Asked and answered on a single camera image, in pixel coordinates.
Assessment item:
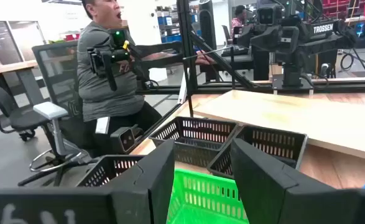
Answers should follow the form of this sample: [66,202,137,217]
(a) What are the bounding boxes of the black aluminium rig frame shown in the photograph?
[135,0,365,138]

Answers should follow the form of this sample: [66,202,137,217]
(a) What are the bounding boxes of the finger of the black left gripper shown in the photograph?
[280,26,300,63]
[236,24,255,49]

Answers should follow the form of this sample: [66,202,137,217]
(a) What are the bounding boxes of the shelving with blue boxes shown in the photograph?
[156,6,183,44]

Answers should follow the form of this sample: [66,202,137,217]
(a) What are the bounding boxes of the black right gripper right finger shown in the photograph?
[231,138,337,224]

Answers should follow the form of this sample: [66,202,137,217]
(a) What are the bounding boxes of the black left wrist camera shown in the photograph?
[256,6,279,27]

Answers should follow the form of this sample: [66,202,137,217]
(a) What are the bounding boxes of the green plastic basket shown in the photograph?
[166,168,251,224]

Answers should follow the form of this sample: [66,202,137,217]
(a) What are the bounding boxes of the black tower unit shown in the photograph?
[197,0,218,52]

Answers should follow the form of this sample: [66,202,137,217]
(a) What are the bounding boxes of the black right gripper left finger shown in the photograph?
[107,139,176,224]

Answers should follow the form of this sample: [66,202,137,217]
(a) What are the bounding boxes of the black office chair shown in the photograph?
[0,80,51,142]

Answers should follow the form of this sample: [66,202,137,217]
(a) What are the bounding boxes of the red storage bins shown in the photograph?
[321,0,365,19]

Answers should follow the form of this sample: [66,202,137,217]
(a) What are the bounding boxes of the person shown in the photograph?
[231,4,248,35]
[76,0,216,158]

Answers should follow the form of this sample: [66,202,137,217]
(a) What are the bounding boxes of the black plastic basket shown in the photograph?
[76,154,146,188]
[206,124,308,180]
[149,116,239,169]

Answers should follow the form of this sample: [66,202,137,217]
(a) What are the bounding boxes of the wooden top desk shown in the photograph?
[0,60,48,108]

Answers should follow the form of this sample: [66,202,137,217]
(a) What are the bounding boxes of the grey mesh office chair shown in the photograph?
[17,40,93,187]

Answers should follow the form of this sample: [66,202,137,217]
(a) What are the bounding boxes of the black table-level camera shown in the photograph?
[109,125,144,156]

